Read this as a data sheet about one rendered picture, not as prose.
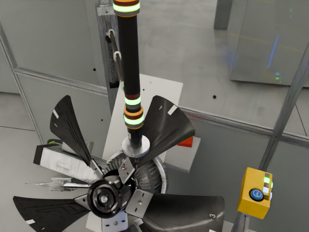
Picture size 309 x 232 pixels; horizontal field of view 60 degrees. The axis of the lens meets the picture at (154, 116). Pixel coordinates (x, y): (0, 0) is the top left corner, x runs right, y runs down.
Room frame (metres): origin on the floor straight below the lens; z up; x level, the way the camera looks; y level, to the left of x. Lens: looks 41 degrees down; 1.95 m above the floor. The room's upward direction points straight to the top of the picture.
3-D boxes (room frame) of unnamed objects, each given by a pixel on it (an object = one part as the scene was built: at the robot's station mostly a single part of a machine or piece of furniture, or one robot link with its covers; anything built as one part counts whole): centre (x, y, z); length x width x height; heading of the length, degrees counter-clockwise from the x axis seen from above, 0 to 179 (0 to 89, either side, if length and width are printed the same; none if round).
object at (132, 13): (0.46, 0.05, 1.79); 0.04 x 0.04 x 0.01
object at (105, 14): (1.07, 0.19, 1.53); 0.10 x 0.07 x 0.08; 13
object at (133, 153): (0.47, 0.05, 1.49); 0.09 x 0.07 x 0.10; 13
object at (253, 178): (0.60, -0.40, 1.02); 0.16 x 0.10 x 0.11; 158
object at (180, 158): (1.01, -0.05, 0.84); 0.36 x 0.24 x 0.03; 68
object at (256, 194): (0.56, -0.38, 1.08); 0.04 x 0.04 x 0.02
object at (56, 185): (0.60, 0.36, 1.08); 0.07 x 0.04 x 0.06; 79
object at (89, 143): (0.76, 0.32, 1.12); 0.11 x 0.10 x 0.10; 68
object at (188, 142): (1.03, -0.17, 0.87); 0.08 x 0.08 x 0.02; 78
